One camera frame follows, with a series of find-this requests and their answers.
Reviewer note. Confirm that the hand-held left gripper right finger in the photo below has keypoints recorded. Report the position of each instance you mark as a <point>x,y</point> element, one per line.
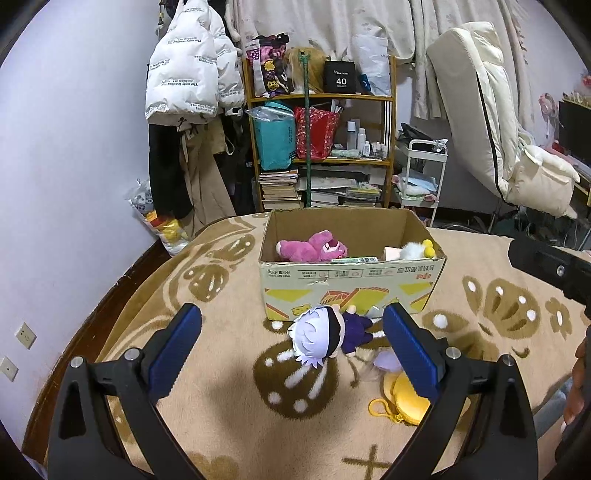
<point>411,353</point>

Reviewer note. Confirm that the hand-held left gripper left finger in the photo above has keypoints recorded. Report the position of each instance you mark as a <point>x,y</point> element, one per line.
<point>175,353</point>

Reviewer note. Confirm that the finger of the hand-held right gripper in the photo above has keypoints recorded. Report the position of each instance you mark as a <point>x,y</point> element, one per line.
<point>545,263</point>

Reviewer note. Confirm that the yellow coin pouch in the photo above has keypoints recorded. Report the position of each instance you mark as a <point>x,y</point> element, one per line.
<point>406,399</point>

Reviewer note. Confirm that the white-haired purple plush doll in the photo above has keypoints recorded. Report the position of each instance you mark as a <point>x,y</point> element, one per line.
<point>314,337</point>

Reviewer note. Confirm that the white fluffy plush toy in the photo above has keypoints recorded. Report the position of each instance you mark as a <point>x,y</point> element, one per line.
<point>415,249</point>

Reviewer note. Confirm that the printed cardboard box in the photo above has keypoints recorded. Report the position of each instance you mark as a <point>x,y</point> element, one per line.
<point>295,286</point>

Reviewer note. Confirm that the pink plush bear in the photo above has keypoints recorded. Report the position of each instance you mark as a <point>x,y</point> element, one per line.
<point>314,247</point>

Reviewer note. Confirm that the light purple soft pouch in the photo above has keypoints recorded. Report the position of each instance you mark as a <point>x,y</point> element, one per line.
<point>387,361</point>

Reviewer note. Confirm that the person's right hand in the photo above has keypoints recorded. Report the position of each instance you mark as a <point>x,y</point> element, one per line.
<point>582,383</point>

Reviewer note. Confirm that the person's grey clothing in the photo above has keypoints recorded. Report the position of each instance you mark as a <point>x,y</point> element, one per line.
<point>554,410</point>

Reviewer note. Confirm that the beige flower printed blanket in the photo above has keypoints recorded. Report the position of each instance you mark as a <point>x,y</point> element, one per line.
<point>221,323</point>

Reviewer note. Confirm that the desk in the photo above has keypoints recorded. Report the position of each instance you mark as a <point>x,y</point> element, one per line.
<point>582,182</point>

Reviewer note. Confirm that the white trolley cart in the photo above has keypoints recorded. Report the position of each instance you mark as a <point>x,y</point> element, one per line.
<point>441,184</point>

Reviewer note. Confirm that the black monitor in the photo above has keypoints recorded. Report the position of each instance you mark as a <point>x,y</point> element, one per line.
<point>575,134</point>

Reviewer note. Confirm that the plastic bag of toys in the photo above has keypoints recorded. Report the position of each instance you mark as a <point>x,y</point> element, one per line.
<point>157,217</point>

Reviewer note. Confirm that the light blue folded cloth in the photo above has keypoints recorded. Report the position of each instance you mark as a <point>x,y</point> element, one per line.
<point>420,187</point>

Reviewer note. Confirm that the pink desk fan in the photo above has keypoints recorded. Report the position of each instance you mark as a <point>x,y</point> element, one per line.
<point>549,106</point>

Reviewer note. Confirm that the pile of books and papers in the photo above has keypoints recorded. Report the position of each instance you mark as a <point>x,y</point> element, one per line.
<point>351,194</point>

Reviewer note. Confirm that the beige hanging trousers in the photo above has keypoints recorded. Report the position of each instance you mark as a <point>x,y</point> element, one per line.
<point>207,184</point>

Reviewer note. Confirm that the black hanging coat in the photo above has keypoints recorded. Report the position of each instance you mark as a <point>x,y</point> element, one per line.
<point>168,175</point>

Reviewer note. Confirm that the cream padded chair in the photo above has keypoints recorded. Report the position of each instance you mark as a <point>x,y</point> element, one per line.
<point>475,92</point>

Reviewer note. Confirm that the stack of old books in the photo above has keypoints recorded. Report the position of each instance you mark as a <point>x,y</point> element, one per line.
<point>279,189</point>

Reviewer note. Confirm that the dark hanging clothes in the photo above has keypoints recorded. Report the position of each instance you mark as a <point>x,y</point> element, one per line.
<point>240,161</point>

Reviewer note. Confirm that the wooden shelf rack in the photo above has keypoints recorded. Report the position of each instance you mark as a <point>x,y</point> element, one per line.
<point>387,120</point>

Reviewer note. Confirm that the row of cosmetic bottles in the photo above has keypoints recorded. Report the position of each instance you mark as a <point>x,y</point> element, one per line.
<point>364,141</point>

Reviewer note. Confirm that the teal paper bag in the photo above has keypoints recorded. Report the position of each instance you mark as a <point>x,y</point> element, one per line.
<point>274,138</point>

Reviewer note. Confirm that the red patterned bag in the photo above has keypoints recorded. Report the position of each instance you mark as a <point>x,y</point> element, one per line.
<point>321,134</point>

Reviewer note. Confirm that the floral curtain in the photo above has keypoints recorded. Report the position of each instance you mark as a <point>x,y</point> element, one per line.
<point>323,23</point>
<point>429,55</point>

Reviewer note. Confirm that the green pole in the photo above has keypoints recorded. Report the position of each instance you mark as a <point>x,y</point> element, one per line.
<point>306,138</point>

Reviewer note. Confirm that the clear plastic bag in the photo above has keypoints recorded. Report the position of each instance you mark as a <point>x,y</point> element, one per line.
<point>373,64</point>

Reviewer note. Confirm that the black box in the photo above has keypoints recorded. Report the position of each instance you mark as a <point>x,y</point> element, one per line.
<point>341,78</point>

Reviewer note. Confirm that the white puffer jacket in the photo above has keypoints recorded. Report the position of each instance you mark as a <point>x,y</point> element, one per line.
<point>184,69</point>

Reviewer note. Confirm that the black pink printed bag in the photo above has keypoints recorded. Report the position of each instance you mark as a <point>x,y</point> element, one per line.
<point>268,69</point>

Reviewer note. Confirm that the blonde wig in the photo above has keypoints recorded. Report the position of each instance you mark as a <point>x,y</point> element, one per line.
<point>314,69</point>

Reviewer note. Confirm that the dark wooden bed frame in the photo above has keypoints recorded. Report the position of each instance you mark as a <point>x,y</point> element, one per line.
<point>104,302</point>

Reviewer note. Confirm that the white wall socket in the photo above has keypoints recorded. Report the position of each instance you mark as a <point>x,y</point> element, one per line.
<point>8,369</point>
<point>25,335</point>

